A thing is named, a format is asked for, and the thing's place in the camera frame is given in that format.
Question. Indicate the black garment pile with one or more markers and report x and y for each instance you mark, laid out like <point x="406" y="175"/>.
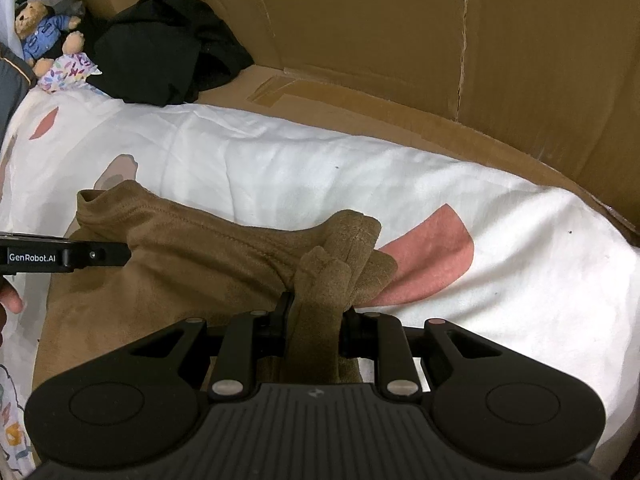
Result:
<point x="163" y="52"/>

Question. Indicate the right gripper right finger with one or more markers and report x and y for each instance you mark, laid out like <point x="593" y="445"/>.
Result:
<point x="382" y="339"/>

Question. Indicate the grey quilted pillow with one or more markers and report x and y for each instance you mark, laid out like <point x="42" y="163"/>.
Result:
<point x="16" y="79"/>

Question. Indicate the teddy bear blue shirt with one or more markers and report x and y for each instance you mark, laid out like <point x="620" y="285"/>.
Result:
<point x="45" y="36"/>

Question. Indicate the floral patterned cloth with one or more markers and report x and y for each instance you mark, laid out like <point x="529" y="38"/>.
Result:
<point x="67" y="72"/>

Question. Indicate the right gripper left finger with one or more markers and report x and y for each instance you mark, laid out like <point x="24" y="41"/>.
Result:
<point x="249" y="341"/>

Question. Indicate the person's left hand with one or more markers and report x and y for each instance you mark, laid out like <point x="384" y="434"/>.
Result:
<point x="10" y="300"/>

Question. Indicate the brown cardboard panel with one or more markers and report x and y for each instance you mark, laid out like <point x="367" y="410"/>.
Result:
<point x="546" y="89"/>

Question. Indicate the brown shirt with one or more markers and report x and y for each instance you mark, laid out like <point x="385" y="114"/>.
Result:
<point x="186" y="263"/>

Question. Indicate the white cartoon bear bedsheet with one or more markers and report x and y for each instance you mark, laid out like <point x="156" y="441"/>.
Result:
<point x="530" y="267"/>

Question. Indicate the white pillow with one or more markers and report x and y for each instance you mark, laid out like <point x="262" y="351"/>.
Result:
<point x="8" y="35"/>

